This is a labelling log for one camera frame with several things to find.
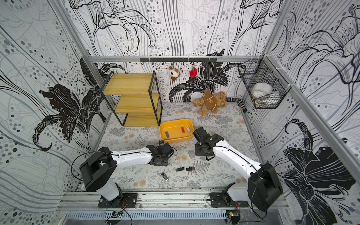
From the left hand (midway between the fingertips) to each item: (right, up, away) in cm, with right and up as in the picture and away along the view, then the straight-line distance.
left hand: (163, 164), depth 88 cm
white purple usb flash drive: (+16, +21, +13) cm, 30 cm away
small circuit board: (-22, -21, -16) cm, 34 cm away
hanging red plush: (+20, +61, +6) cm, 64 cm away
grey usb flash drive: (+1, +17, +11) cm, 20 cm away
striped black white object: (+61, +43, +31) cm, 81 cm away
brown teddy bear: (+36, +42, +22) cm, 59 cm away
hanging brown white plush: (+7, +60, +5) cm, 60 cm away
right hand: (+23, +10, -4) cm, 26 cm away
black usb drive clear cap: (+10, -2, -4) cm, 11 cm away
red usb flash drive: (+12, +21, +13) cm, 28 cm away
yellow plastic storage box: (+7, +20, +15) cm, 26 cm away
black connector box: (+39, -20, -18) cm, 47 cm away
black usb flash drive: (+16, -1, -4) cm, 17 cm away
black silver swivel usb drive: (+1, -5, -6) cm, 8 cm away
